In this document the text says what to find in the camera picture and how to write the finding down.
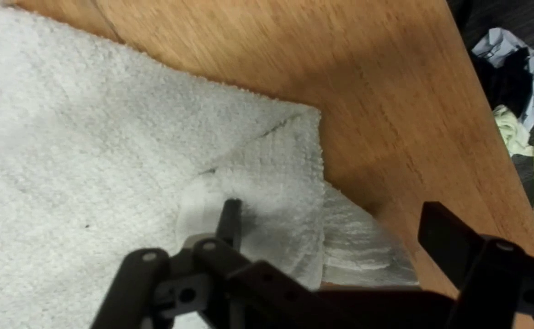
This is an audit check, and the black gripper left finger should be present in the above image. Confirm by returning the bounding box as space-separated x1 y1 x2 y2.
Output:
90 198 293 329

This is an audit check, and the blue and white cloth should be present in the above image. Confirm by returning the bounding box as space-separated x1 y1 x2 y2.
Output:
471 26 534 134

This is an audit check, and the pale green cloth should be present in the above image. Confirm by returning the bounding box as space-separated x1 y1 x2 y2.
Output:
493 105 534 160

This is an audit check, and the white terry towel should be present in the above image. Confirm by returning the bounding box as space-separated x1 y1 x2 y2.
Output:
0 0 421 329

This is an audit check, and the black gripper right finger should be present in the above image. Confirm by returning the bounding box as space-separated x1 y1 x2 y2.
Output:
418 200 534 329

